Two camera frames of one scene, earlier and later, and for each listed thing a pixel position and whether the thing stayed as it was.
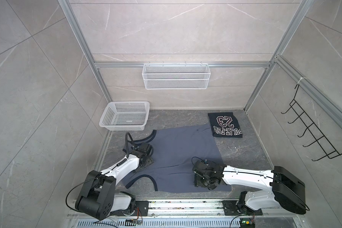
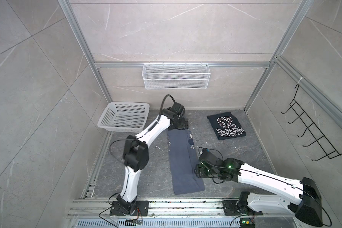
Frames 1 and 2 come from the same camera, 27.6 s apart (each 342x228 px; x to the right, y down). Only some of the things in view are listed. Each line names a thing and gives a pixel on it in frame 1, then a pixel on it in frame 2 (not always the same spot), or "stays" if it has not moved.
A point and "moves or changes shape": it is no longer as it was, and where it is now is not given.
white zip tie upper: [300, 79] stays
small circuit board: [133, 222] stays
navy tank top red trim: [225, 124] stays
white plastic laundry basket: [121, 116] stays
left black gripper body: [149, 161] → [180, 123]
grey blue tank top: [175, 150] moves or changes shape
